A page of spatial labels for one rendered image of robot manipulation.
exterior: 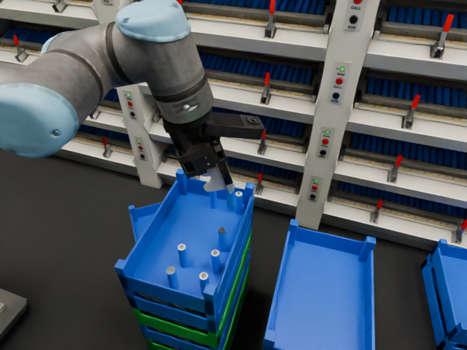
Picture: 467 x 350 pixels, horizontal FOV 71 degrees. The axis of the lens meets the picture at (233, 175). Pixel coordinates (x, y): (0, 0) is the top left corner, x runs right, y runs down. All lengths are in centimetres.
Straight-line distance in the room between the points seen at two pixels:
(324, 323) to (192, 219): 37
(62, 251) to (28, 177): 51
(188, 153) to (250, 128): 12
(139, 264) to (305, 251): 40
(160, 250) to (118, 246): 57
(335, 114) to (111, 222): 94
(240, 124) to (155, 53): 20
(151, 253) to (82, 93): 42
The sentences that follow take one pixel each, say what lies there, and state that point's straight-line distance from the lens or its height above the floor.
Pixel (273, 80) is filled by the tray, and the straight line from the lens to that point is 108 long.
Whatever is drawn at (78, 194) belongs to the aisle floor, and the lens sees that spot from 159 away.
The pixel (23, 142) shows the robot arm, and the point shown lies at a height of 80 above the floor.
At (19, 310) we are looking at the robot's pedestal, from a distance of 125.
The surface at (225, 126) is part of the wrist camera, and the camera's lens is 57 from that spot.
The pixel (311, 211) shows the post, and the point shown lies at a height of 10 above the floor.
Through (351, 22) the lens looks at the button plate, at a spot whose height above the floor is 77.
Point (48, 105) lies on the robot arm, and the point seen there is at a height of 84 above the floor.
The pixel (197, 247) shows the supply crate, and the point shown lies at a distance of 77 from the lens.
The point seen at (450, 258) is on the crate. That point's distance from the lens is 134.
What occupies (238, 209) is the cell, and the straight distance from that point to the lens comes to 81.
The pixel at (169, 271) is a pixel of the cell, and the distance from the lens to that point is 66.
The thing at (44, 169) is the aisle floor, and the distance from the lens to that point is 180.
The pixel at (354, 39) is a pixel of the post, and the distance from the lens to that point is 93.
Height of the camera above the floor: 102
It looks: 42 degrees down
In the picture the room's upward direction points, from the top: straight up
